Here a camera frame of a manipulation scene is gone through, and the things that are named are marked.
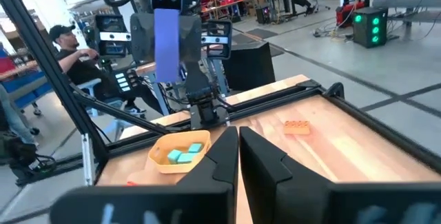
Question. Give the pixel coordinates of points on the black aluminium table frame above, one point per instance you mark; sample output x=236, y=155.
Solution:
x=51, y=69

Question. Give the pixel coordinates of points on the black computer green fans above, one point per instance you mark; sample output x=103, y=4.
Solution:
x=365, y=38

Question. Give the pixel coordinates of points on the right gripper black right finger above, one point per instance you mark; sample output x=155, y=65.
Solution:
x=275, y=200

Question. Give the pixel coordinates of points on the yellow plastic bin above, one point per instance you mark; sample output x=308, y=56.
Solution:
x=165, y=167

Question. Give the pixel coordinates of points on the wide teal block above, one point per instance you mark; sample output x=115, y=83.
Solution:
x=186, y=158

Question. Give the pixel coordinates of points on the purple long block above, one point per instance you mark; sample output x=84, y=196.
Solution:
x=166, y=45

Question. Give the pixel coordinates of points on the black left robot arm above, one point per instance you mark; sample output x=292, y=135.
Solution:
x=200, y=82

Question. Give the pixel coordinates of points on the blue cart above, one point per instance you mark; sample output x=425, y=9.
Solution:
x=31, y=86

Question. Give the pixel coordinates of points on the black floor mat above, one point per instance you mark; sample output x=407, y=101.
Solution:
x=262, y=33

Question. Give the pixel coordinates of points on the small teal cube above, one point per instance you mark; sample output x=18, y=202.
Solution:
x=174, y=156
x=195, y=147

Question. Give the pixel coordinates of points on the silver frame bracket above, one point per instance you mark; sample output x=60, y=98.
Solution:
x=87, y=158

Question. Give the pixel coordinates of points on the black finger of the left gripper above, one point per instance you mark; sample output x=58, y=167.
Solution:
x=143, y=38
x=190, y=38

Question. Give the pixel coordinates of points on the black computer tower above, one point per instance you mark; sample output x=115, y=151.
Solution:
x=263, y=15

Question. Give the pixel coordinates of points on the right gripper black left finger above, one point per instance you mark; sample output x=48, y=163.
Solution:
x=206, y=203

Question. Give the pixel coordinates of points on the black lit button panel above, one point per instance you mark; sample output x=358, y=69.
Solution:
x=122, y=81

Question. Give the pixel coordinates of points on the orange toy brick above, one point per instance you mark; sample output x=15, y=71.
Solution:
x=296, y=128

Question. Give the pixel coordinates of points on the black box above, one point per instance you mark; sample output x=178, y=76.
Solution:
x=248, y=67

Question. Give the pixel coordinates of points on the white stool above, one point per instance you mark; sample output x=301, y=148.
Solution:
x=89, y=84

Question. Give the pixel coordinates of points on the black floor equipment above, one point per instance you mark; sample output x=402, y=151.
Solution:
x=20, y=155

